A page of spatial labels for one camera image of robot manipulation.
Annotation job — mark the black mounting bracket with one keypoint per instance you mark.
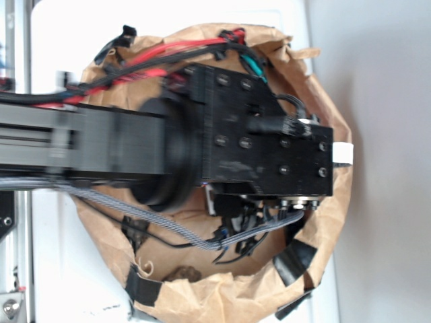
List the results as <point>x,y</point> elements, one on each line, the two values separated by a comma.
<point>7,213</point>

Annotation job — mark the brown paper bag liner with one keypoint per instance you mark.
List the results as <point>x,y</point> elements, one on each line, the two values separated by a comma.
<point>278,272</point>

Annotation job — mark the white plastic bin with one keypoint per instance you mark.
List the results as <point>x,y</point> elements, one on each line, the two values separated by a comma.
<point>71,281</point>

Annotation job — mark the aluminium frame rail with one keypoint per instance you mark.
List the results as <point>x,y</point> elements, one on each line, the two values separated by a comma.
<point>17,288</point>

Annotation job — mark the brown crumpled lump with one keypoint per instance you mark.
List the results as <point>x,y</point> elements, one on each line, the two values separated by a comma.
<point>190,273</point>

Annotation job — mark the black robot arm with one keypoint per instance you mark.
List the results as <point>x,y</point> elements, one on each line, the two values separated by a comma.
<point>155,151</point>

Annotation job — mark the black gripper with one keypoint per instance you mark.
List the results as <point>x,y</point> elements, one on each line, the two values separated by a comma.
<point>251,146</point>

